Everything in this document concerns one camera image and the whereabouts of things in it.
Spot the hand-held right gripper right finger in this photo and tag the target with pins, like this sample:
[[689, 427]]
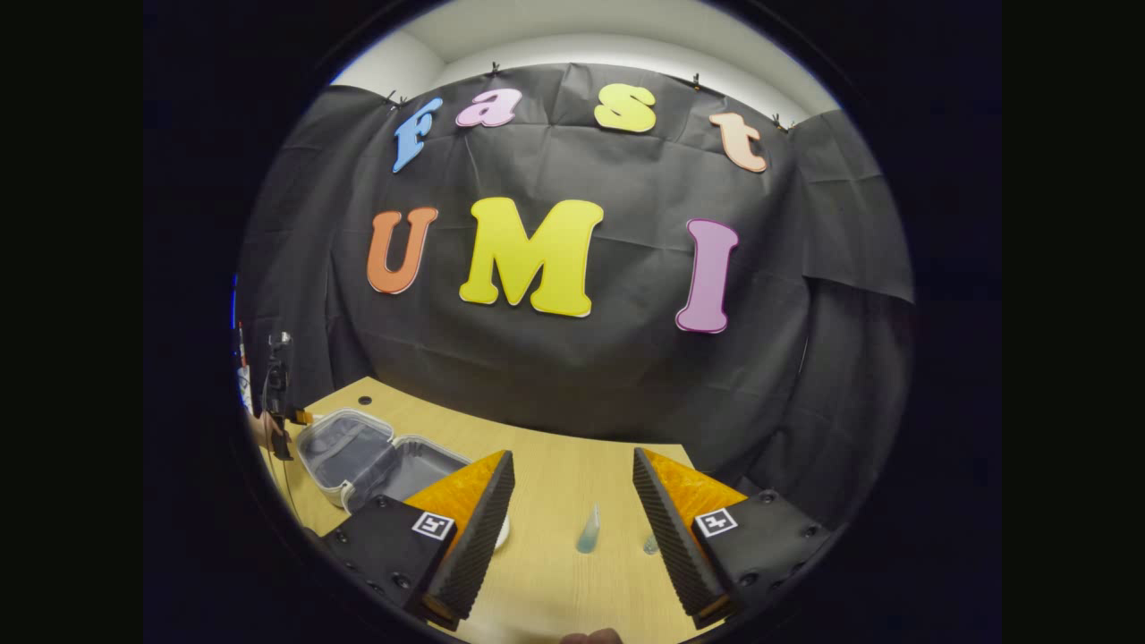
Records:
[[675, 546]]

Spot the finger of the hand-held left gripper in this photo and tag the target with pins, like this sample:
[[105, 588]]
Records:
[[301, 416]]

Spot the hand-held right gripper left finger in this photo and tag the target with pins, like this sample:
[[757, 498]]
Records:
[[479, 546]]

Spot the blue skincare bottle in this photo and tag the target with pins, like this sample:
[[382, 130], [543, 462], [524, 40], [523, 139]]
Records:
[[650, 544]]

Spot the small white suitcase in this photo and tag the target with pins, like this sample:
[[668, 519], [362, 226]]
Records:
[[358, 456]]

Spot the clear teal skincare tube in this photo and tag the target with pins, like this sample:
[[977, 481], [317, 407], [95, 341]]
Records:
[[588, 537]]

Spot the black backdrop cloth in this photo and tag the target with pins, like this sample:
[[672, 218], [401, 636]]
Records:
[[581, 376]]

